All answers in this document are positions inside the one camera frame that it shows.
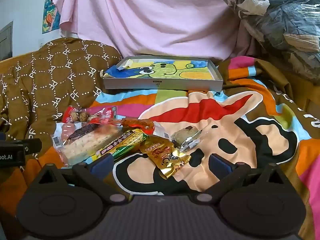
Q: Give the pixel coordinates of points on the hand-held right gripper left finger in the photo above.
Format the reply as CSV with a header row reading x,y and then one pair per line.
x,y
102,166

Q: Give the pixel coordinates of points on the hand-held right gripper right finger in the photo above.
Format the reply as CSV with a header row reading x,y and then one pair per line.
x,y
220,166

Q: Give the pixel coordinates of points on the clear nougat bar packet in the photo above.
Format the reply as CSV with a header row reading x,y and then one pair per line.
x,y
85,146

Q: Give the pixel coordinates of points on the green yellow snack packet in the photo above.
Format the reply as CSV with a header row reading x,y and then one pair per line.
x,y
125,142

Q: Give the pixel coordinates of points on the dark chocolate snack packet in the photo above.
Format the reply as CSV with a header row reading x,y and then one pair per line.
x,y
83,131

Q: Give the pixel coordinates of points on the clear green cake packet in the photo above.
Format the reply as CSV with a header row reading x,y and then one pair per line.
x,y
185,135

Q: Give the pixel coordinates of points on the pink sausage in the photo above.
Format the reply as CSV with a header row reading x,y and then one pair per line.
x,y
67,131

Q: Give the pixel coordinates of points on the orange red snack packet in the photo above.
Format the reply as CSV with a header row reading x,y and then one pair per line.
x,y
136,123

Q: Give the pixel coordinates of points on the red quail egg packet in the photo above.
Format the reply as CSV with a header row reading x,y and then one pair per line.
x,y
80,116

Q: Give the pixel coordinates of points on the gold snack packet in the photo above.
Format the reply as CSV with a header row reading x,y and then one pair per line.
x,y
165,158

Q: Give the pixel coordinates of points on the grey cardboard tray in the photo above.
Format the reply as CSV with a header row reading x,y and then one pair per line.
x,y
162,84

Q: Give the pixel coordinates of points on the colourful cartoon printed blanket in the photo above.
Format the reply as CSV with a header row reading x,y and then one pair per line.
x,y
225,120

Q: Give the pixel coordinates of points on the brown patterned quilt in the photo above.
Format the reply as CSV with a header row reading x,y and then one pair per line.
x,y
50,80

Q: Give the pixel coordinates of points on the colourful cartoon drawing sheet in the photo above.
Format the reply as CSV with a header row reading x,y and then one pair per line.
x,y
175,70

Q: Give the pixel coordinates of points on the clear plastic bag of clothes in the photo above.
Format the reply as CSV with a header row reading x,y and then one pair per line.
x,y
280,22

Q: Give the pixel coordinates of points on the pink bed sheet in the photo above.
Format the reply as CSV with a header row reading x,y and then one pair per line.
x,y
150,15

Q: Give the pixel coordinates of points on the grey framed wall panel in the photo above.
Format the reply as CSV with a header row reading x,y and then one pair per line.
x,y
6,41

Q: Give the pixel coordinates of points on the wall poster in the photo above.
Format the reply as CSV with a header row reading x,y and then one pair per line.
x,y
50,12

